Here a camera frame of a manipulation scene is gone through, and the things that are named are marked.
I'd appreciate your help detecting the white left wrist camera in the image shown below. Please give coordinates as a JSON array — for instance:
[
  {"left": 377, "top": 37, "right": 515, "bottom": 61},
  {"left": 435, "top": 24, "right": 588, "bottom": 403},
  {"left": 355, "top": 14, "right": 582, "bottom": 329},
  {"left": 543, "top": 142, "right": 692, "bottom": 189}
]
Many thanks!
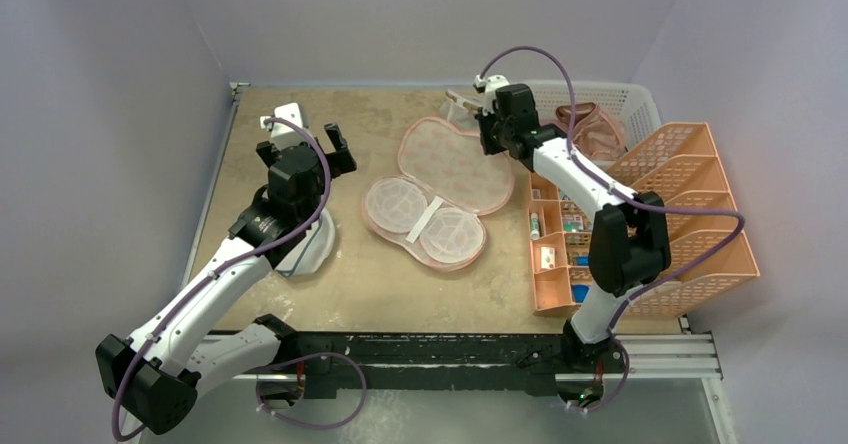
[{"left": 260, "top": 102, "right": 313, "bottom": 151}]

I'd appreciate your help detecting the white round mesh bag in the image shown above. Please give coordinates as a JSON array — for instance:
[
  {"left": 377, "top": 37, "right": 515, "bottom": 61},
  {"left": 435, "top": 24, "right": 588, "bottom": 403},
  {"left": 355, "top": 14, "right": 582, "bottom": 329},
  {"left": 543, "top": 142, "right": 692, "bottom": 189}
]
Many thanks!
[{"left": 275, "top": 209, "right": 336, "bottom": 278}]

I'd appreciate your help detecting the floral mesh laundry bag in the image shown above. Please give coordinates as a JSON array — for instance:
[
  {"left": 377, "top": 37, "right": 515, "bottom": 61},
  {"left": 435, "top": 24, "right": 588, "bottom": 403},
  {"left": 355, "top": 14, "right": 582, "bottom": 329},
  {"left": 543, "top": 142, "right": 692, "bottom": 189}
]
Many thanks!
[{"left": 361, "top": 117, "right": 515, "bottom": 272}]

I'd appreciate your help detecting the orange plastic desk organizer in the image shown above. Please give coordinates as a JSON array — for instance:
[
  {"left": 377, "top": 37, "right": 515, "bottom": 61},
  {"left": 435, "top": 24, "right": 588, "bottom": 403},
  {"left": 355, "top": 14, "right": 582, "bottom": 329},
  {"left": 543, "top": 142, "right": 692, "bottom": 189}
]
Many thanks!
[{"left": 527, "top": 123, "right": 760, "bottom": 318}]

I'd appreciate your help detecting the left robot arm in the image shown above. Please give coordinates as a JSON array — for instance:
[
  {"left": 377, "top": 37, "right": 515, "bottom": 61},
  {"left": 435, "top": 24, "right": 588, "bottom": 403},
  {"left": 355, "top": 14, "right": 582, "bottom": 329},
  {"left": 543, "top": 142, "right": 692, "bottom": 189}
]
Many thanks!
[{"left": 95, "top": 117, "right": 357, "bottom": 443}]

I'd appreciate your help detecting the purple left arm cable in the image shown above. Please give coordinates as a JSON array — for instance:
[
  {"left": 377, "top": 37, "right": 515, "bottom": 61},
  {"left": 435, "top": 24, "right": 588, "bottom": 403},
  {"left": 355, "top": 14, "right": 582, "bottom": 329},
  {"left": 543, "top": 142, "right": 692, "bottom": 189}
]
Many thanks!
[{"left": 111, "top": 116, "right": 368, "bottom": 444}]

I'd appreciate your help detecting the white mesh drawstring bag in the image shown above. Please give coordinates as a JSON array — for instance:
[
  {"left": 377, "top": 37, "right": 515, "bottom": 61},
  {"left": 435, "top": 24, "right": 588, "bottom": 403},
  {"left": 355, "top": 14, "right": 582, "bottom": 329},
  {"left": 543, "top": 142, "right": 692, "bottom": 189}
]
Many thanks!
[{"left": 439, "top": 89, "right": 482, "bottom": 132}]

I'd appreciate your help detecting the pink satin bra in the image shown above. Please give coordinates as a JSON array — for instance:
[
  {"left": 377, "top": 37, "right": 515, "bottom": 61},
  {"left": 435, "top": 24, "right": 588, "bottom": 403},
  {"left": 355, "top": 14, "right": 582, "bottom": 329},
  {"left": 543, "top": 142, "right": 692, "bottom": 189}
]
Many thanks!
[{"left": 555, "top": 102, "right": 628, "bottom": 162}]

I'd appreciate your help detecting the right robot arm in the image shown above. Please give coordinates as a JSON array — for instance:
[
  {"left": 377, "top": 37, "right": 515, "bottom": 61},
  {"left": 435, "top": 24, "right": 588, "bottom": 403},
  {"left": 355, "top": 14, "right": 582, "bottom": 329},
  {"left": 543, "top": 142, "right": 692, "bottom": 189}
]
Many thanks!
[{"left": 473, "top": 76, "right": 671, "bottom": 371}]

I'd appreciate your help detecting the metal corner bracket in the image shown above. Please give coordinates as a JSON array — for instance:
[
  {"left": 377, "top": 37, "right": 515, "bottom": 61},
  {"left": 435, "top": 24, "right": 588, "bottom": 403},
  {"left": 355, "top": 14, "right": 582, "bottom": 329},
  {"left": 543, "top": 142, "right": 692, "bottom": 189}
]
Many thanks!
[{"left": 229, "top": 82, "right": 251, "bottom": 106}]

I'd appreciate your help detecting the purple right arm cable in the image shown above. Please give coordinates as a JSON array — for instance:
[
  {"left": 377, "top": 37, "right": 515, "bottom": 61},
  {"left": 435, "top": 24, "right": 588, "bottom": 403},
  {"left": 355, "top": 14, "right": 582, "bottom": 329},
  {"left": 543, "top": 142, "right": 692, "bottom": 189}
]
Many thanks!
[{"left": 478, "top": 46, "right": 747, "bottom": 416}]

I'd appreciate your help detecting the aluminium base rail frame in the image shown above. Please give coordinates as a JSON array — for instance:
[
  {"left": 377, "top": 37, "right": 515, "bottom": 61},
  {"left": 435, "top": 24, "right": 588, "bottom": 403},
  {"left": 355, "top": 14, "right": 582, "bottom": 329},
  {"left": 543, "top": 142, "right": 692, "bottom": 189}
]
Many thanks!
[{"left": 115, "top": 331, "right": 740, "bottom": 444}]

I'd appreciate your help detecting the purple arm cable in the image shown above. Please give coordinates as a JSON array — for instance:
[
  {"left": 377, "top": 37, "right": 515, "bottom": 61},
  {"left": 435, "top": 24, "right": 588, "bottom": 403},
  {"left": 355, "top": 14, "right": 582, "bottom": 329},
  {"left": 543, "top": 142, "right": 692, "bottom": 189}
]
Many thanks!
[
  {"left": 478, "top": 46, "right": 747, "bottom": 416},
  {"left": 111, "top": 116, "right": 368, "bottom": 444}
]

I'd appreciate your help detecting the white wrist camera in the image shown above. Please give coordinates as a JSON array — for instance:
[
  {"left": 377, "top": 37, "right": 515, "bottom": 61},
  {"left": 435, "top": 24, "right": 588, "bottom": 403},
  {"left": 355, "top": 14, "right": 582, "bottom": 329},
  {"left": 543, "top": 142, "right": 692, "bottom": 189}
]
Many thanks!
[
  {"left": 260, "top": 102, "right": 313, "bottom": 151},
  {"left": 473, "top": 74, "right": 510, "bottom": 115}
]

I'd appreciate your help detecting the white marker in organizer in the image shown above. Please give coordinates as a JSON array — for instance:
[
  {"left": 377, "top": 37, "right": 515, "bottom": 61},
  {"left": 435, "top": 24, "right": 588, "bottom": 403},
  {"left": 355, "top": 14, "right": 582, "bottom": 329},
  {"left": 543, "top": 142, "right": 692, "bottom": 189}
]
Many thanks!
[{"left": 529, "top": 212, "right": 541, "bottom": 240}]

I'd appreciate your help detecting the blue item in organizer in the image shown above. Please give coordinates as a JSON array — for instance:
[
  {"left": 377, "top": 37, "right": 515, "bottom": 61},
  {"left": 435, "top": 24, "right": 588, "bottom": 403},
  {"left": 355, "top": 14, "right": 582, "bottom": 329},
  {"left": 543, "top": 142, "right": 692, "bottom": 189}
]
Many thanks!
[{"left": 571, "top": 284, "right": 590, "bottom": 304}]

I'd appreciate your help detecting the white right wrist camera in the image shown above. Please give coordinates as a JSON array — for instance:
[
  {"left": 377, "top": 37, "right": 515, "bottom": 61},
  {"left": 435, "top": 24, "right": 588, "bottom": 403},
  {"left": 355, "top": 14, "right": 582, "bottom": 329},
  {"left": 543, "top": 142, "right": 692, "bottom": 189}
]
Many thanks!
[{"left": 473, "top": 74, "right": 510, "bottom": 115}]

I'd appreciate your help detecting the white box in organizer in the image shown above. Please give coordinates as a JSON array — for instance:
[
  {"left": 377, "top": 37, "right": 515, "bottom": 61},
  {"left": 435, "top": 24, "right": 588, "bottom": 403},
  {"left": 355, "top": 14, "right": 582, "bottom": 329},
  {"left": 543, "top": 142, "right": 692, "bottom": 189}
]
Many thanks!
[{"left": 539, "top": 245, "right": 557, "bottom": 270}]

